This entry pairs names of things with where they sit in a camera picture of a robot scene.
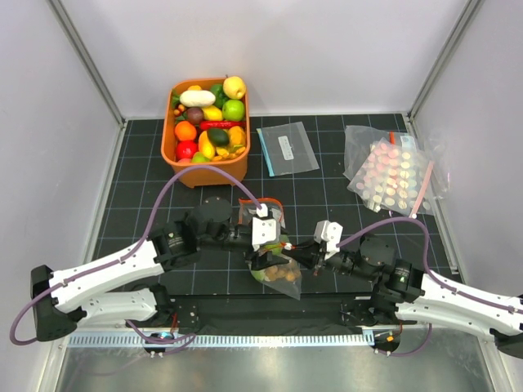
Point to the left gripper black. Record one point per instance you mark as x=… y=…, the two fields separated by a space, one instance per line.
x=265 y=259

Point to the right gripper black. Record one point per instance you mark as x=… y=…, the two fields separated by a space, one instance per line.
x=308 y=255

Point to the orange zipper clear bag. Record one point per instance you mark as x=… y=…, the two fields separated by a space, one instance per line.
x=292 y=290

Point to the brown toy longan bunch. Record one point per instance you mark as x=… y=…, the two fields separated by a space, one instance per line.
x=289 y=272

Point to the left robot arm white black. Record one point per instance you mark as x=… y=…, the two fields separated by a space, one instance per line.
x=64 y=298

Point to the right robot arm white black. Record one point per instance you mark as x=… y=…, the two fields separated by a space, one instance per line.
x=404 y=294

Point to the blue zipper clear bag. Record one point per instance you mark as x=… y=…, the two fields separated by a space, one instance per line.
x=287 y=149

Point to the polka dot zip bag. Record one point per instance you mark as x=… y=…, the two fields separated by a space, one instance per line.
x=395 y=177

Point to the clear crumpled plastic bag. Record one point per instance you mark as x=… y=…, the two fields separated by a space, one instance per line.
x=358 y=140

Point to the red toy chili pepper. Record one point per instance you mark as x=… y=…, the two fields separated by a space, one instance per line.
x=223 y=124

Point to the yellow toy lemon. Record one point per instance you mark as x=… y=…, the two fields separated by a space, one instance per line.
x=212 y=113

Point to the green toy apple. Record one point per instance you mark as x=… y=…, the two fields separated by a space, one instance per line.
x=233 y=110

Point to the dark purple toy onion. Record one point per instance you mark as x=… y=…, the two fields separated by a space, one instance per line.
x=194 y=115

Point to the white toy radish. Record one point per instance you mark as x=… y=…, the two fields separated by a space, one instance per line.
x=197 y=98

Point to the yellow toy pear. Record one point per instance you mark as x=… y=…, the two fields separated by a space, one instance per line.
x=234 y=87

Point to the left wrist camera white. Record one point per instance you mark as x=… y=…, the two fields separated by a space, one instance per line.
x=266 y=226

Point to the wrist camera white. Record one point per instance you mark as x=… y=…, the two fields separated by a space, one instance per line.
x=329 y=233
x=266 y=226

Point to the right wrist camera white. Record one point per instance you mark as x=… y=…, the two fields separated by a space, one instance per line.
x=329 y=233

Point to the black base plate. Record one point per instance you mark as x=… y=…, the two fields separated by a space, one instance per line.
x=324 y=314

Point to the aluminium frame rail front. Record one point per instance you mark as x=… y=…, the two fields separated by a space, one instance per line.
x=121 y=327

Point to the left aluminium frame post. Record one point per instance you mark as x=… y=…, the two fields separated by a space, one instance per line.
x=66 y=23

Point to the aluminium frame post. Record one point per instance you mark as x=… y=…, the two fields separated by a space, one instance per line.
x=66 y=23
x=466 y=16

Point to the right aluminium frame post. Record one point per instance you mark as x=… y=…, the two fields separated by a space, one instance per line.
x=466 y=16

